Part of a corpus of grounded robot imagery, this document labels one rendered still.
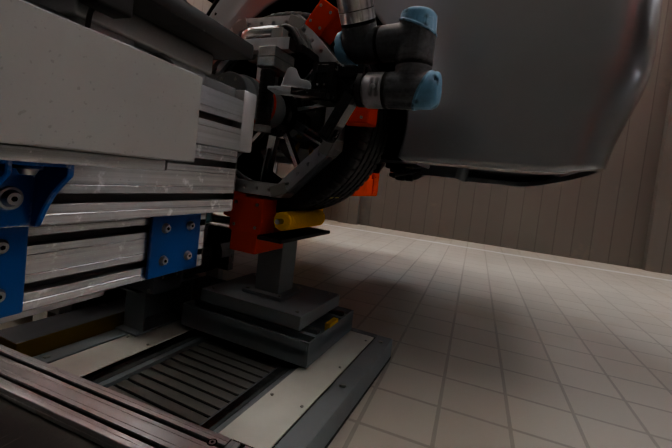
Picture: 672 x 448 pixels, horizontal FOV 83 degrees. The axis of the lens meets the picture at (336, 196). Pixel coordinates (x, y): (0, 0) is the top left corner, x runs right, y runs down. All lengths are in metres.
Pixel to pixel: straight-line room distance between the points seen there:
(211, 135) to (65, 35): 0.30
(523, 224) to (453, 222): 0.86
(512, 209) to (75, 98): 5.32
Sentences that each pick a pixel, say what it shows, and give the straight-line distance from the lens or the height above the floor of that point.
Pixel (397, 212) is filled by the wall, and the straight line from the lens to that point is 5.53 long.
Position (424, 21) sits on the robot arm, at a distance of 0.82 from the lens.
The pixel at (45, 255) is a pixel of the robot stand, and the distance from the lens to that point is 0.46.
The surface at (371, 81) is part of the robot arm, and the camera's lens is 0.80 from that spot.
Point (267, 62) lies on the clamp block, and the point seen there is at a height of 0.91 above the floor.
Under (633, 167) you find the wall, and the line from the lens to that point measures 5.70.
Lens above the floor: 0.66
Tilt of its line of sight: 3 degrees down
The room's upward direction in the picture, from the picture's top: 7 degrees clockwise
